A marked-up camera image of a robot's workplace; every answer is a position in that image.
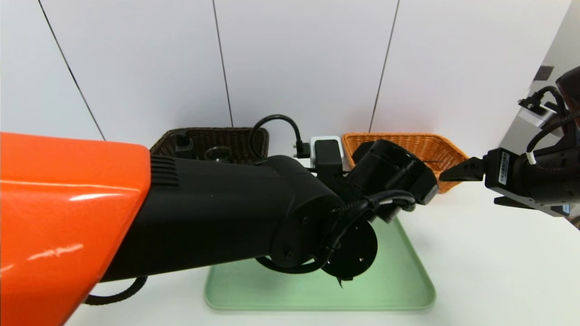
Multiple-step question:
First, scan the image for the left gripper braided cable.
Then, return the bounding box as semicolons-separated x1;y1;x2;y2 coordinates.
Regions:
317;189;416;272

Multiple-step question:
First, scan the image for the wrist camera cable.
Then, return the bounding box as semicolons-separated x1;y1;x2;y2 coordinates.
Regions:
249;114;313;159
526;85;580;166

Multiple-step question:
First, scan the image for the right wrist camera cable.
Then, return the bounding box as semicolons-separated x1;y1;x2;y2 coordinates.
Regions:
526;85;580;166

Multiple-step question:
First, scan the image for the glass cup with black handle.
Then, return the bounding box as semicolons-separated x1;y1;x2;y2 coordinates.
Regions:
204;146;232;163

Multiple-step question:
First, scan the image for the dark brown wicker basket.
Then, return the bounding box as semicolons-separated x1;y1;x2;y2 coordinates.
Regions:
150;127;270;164

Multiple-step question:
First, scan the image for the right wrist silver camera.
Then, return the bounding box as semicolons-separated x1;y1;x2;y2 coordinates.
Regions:
518;96;559;128

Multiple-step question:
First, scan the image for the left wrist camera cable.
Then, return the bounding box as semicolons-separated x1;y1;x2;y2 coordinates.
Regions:
249;114;313;159

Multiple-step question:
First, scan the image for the light green plastic tray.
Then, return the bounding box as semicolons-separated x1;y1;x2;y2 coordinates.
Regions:
203;217;437;312

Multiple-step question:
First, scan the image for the left arm thick shoulder cable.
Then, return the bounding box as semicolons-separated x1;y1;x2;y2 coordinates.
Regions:
83;275;148;306

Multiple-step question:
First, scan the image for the flat black plate blue end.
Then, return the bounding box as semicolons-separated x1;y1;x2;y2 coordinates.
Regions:
493;195;572;218

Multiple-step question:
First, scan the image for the orange wicker basket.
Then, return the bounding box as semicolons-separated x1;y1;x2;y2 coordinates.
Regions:
341;132;469;194

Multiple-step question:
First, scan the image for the black pump dispenser bottle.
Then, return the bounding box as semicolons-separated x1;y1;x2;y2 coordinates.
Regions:
174;129;196;160

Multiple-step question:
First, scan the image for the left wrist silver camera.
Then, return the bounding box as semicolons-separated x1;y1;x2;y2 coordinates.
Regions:
309;135;344;158

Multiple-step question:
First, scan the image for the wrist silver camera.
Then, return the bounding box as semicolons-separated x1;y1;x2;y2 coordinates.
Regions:
518;96;559;128
309;135;344;158

